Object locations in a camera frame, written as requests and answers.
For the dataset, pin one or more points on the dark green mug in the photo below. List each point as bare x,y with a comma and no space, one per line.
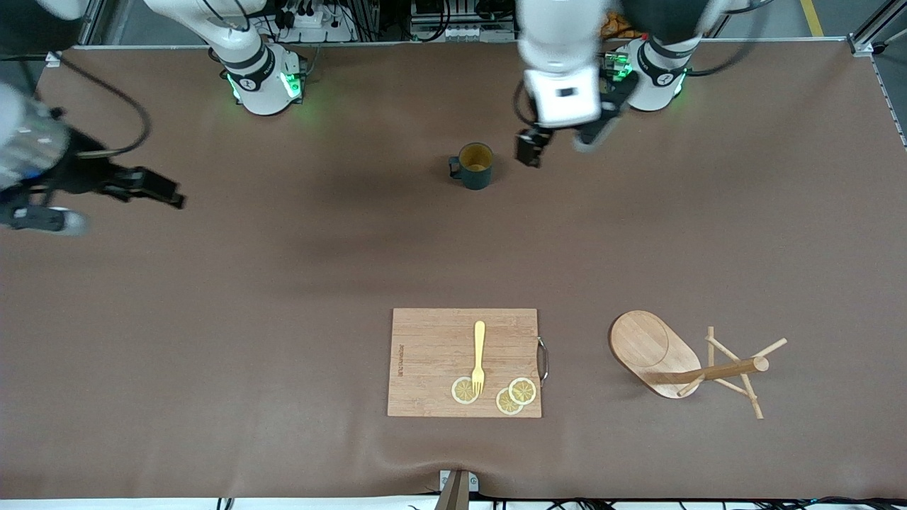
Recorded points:
473,170

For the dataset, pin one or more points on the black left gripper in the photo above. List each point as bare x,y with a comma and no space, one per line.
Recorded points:
528,148

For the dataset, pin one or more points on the lemon slice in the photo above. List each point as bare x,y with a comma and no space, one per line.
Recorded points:
523,390
460,392
506,404

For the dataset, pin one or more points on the wooden cutting board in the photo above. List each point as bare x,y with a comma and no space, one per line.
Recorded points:
432,361

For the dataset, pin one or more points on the aluminium frame post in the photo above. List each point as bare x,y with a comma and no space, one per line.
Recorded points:
99,21
875,32

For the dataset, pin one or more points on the orange snack packet pile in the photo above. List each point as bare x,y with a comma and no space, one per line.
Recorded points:
615,28

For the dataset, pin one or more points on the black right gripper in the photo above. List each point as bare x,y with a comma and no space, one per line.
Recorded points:
79,175

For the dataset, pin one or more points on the white power strip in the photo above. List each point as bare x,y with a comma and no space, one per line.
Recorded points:
312,27

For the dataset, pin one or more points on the yellow plastic fork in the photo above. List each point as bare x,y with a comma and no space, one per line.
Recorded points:
479,347

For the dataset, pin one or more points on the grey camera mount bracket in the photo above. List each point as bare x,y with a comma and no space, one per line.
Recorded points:
457,489

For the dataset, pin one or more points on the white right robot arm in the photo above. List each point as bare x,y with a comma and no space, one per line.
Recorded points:
263,86

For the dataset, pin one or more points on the wooden mug tree rack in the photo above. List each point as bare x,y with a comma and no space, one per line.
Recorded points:
641,347

